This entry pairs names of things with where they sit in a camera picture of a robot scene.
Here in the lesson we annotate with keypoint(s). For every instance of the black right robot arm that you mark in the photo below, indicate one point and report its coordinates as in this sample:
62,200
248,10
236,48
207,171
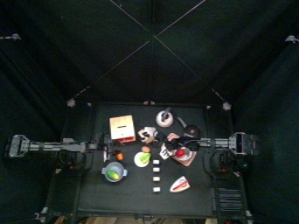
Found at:
241,143

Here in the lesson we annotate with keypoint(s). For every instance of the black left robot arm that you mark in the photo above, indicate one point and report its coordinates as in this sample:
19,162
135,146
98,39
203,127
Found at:
51,146

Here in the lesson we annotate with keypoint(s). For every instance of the small orange toy piece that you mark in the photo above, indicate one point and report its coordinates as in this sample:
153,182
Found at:
119,157

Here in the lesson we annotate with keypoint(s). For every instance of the white card black marks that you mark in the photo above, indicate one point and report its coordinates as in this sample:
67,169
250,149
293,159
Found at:
165,152

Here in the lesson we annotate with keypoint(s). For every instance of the red toy tomato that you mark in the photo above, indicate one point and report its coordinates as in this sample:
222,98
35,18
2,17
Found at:
181,152

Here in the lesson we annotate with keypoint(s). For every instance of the black toy frying pan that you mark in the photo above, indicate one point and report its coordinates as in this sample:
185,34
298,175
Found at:
191,130

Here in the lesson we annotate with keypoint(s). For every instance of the wooden toy toaster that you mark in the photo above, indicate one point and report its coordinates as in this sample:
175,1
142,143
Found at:
122,127

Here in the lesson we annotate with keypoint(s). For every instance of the pink cutting board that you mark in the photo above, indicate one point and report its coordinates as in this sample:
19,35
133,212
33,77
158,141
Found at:
189,162

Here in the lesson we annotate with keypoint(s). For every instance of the orange toy egg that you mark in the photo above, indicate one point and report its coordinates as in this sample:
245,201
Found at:
146,149

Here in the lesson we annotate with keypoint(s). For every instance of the white small plate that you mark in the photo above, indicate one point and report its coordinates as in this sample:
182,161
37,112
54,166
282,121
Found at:
138,161

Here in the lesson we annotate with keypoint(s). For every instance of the grey toy pot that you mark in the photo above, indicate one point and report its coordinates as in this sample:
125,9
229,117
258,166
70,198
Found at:
114,171

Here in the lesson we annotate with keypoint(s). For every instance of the green toy vegetable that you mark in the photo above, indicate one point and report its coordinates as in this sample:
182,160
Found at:
145,157

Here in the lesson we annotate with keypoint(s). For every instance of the yellow green toy corn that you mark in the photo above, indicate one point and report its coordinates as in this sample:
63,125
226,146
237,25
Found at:
114,175

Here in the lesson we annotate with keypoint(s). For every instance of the black utensil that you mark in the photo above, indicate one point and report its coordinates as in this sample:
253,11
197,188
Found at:
166,113

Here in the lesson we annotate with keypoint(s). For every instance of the white text label sticker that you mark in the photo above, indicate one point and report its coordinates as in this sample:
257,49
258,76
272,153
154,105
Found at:
230,199

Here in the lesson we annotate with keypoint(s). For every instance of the grey frame middle bracket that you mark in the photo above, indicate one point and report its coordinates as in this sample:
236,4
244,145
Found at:
149,102

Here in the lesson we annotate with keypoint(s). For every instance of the grey frame corner bracket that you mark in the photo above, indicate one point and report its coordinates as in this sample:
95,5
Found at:
226,106
15,36
292,38
71,102

